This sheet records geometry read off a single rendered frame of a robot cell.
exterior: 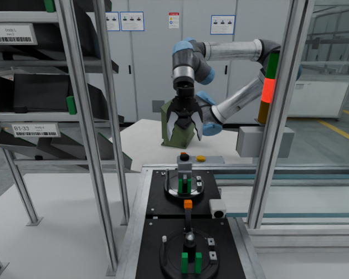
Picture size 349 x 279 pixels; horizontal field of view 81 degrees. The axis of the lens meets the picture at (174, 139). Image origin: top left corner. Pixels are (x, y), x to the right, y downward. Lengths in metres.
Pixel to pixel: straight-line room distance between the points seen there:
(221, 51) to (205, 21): 2.66
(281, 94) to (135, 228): 0.50
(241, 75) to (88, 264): 3.45
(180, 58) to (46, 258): 0.74
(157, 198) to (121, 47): 3.21
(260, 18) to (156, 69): 1.75
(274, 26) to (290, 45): 3.39
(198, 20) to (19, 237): 3.34
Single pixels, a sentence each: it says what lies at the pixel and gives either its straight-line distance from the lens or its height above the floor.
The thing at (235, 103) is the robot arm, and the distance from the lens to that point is 1.04.
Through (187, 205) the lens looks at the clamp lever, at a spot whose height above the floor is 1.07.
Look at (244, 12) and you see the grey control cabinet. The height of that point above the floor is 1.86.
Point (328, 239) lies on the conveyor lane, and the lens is 0.79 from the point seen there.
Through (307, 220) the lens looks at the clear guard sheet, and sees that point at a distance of 0.72.
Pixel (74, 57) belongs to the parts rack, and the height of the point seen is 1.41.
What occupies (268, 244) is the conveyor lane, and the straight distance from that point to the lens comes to 0.72.
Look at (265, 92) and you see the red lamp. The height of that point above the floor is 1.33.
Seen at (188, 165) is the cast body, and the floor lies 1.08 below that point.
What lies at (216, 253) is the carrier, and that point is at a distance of 0.55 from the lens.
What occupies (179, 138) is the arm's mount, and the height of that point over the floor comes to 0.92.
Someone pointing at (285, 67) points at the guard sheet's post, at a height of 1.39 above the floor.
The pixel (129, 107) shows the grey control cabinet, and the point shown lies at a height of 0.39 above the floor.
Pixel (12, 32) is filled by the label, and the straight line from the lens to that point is 0.43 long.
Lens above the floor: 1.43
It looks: 25 degrees down
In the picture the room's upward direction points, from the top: straight up
